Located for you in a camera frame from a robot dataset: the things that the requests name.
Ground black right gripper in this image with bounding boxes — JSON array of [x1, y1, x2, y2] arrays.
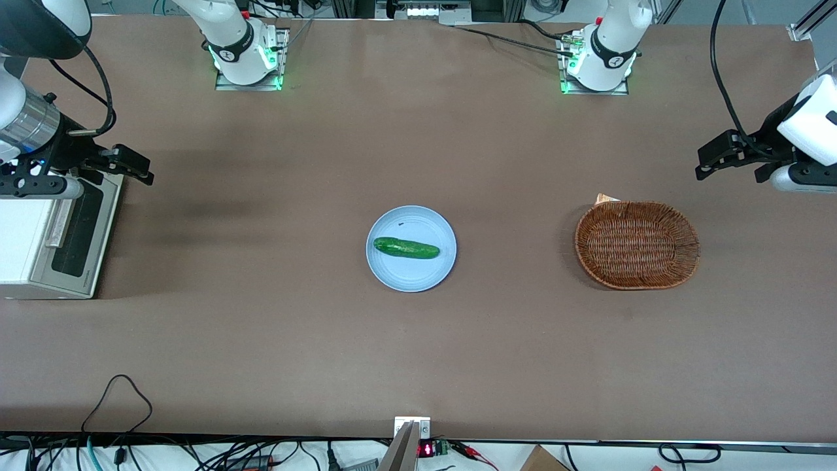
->
[[29, 118, 155, 188]]

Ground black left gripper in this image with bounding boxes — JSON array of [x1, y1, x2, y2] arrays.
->
[[695, 95, 802, 184]]

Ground grey glass oven door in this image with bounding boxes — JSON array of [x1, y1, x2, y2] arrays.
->
[[29, 171, 125, 301]]

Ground white toaster oven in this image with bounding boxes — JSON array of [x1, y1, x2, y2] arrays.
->
[[0, 171, 125, 301]]

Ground brown oval wicker basket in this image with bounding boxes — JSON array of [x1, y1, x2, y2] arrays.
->
[[574, 200, 701, 290]]

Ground green cucumber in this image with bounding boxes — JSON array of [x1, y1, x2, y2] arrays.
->
[[373, 237, 441, 260]]

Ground light blue round plate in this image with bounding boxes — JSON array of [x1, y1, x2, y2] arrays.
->
[[366, 205, 457, 292]]

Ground metal equipment box with lights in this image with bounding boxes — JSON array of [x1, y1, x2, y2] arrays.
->
[[376, 0, 473, 26]]

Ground brown cardboard box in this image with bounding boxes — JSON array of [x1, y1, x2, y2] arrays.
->
[[519, 445, 571, 471]]

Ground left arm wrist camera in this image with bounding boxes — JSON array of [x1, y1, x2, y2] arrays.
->
[[770, 162, 837, 195]]

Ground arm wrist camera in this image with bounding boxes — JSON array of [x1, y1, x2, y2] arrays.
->
[[0, 164, 87, 200], [770, 162, 837, 195]]

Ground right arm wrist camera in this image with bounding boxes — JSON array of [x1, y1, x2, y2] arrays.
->
[[0, 164, 87, 200]]

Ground black left arm wrist cable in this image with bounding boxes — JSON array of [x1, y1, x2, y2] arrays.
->
[[709, 0, 776, 161]]

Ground aluminium frame profile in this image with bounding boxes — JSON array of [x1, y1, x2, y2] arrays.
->
[[787, 0, 837, 44]]

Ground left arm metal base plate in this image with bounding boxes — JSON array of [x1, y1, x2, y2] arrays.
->
[[558, 31, 630, 96]]

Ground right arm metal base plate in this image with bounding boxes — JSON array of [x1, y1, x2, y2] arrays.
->
[[214, 26, 290, 92]]

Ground thin black looped cable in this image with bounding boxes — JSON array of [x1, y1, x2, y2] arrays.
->
[[80, 374, 154, 438]]

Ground short black table cable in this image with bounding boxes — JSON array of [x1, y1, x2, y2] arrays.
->
[[519, 18, 566, 41]]

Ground long black table cable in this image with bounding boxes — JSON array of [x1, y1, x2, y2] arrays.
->
[[451, 25, 576, 58]]

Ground black coiled floor cable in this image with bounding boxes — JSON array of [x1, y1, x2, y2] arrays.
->
[[657, 443, 722, 464]]

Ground red clip lead wires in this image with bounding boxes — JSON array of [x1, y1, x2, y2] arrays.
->
[[450, 441, 499, 471]]

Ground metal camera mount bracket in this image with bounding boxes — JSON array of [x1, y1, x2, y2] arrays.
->
[[393, 416, 432, 440]]

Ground grey camera pole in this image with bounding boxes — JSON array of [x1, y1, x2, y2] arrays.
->
[[377, 422, 420, 471]]

